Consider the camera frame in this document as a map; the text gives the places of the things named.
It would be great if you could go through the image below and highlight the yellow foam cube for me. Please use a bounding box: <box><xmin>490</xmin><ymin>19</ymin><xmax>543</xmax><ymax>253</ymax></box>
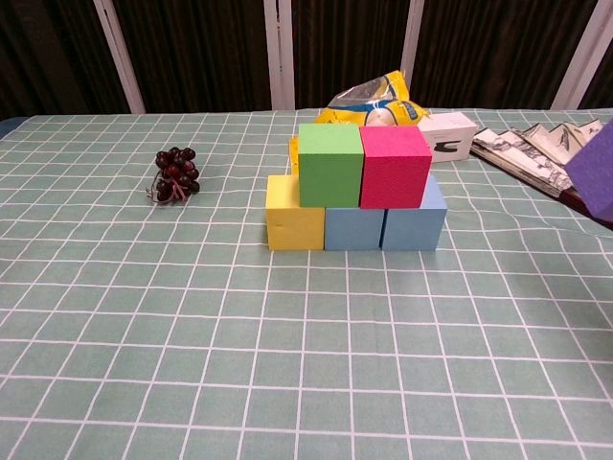
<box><xmin>265</xmin><ymin>173</ymin><xmax>327</xmax><ymax>252</ymax></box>

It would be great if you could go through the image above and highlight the painted paper folding fan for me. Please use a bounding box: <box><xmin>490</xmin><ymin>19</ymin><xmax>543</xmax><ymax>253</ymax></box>
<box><xmin>468</xmin><ymin>119</ymin><xmax>613</xmax><ymax>220</ymax></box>

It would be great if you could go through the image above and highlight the green foam cube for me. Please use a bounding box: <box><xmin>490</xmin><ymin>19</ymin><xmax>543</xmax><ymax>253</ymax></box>
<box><xmin>297</xmin><ymin>122</ymin><xmax>365</xmax><ymax>209</ymax></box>

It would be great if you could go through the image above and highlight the yellow snack bag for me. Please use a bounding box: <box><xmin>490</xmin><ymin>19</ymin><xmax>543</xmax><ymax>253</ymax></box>
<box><xmin>288</xmin><ymin>69</ymin><xmax>431</xmax><ymax>177</ymax></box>

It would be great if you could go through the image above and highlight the light blue foam cube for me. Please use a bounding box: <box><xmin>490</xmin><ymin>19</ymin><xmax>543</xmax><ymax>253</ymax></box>
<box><xmin>380</xmin><ymin>174</ymin><xmax>450</xmax><ymax>252</ymax></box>
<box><xmin>324</xmin><ymin>205</ymin><xmax>386</xmax><ymax>252</ymax></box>

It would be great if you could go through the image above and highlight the white frame post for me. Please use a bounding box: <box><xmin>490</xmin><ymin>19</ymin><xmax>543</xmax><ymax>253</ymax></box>
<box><xmin>399</xmin><ymin>0</ymin><xmax>426</xmax><ymax>78</ymax></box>
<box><xmin>93</xmin><ymin>0</ymin><xmax>147</xmax><ymax>115</ymax></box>
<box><xmin>550</xmin><ymin>0</ymin><xmax>613</xmax><ymax>110</ymax></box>
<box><xmin>263</xmin><ymin>0</ymin><xmax>296</xmax><ymax>110</ymax></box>

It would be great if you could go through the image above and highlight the dark red grape bunch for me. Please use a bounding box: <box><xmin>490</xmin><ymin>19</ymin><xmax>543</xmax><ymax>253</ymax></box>
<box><xmin>145</xmin><ymin>146</ymin><xmax>201</xmax><ymax>206</ymax></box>

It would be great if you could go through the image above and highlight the purple foam cube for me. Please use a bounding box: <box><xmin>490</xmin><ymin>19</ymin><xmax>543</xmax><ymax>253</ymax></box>
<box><xmin>564</xmin><ymin>119</ymin><xmax>613</xmax><ymax>219</ymax></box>

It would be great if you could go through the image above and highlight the pink-red foam cube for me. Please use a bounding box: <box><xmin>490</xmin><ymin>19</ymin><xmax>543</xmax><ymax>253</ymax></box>
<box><xmin>358</xmin><ymin>126</ymin><xmax>434</xmax><ymax>210</ymax></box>

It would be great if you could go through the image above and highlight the green checked tablecloth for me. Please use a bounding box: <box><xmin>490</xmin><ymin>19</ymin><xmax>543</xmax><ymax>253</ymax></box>
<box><xmin>0</xmin><ymin>107</ymin><xmax>613</xmax><ymax>460</ymax></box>

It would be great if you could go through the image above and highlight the small white cardboard box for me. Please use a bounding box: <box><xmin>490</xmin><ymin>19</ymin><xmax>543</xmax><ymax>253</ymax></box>
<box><xmin>417</xmin><ymin>111</ymin><xmax>479</xmax><ymax>165</ymax></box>

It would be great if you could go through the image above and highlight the dark pleated curtain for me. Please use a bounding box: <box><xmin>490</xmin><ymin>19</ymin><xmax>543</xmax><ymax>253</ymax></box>
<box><xmin>0</xmin><ymin>0</ymin><xmax>613</xmax><ymax>119</ymax></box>

